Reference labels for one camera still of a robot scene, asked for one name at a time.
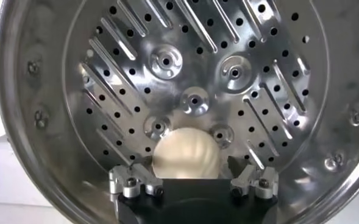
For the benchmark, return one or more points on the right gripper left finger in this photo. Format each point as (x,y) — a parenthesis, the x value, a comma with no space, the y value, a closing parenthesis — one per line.
(136,182)

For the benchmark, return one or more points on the white steamed baozi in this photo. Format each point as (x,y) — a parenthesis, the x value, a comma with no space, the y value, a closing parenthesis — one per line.
(185,152)

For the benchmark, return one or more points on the stainless steel steamer basket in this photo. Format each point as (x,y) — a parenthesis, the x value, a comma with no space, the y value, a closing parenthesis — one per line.
(197,45)

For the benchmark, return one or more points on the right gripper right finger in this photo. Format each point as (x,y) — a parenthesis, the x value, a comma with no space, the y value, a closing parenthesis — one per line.
(255,182)

